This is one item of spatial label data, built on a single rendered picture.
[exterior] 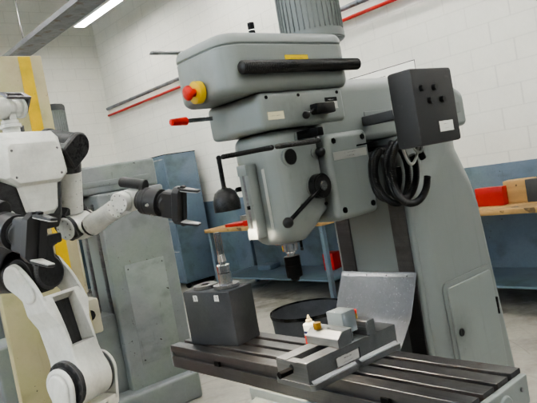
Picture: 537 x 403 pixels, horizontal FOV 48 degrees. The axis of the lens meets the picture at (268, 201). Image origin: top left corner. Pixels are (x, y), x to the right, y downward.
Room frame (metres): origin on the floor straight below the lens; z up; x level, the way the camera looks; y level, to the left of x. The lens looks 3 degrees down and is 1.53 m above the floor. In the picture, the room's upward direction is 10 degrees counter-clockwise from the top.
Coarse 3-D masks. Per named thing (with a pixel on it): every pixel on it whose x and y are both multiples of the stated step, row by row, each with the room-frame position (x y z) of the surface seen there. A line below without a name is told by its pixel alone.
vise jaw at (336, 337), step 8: (312, 328) 1.65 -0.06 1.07; (328, 328) 1.63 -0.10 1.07; (336, 328) 1.60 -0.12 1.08; (344, 328) 1.59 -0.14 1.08; (312, 336) 1.63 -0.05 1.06; (320, 336) 1.60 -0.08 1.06; (328, 336) 1.58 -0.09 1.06; (336, 336) 1.56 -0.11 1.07; (344, 336) 1.57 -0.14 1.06; (352, 336) 1.59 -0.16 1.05; (320, 344) 1.60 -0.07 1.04; (328, 344) 1.58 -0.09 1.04; (336, 344) 1.55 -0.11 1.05; (344, 344) 1.57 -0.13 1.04
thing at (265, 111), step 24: (264, 96) 1.61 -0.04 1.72; (288, 96) 1.67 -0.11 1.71; (312, 96) 1.73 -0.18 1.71; (336, 96) 1.80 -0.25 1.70; (216, 120) 1.75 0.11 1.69; (240, 120) 1.67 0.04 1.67; (264, 120) 1.61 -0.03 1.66; (288, 120) 1.66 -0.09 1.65; (312, 120) 1.72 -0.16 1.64; (336, 120) 1.80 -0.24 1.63
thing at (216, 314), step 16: (208, 288) 2.09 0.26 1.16; (224, 288) 2.02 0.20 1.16; (240, 288) 2.03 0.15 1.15; (192, 304) 2.10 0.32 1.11; (208, 304) 2.05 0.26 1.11; (224, 304) 2.00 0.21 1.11; (240, 304) 2.02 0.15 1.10; (192, 320) 2.10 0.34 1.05; (208, 320) 2.06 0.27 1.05; (224, 320) 2.01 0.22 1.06; (240, 320) 2.01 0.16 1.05; (256, 320) 2.07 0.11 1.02; (192, 336) 2.11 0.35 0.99; (208, 336) 2.06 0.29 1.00; (224, 336) 2.02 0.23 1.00; (240, 336) 2.00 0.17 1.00; (256, 336) 2.06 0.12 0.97
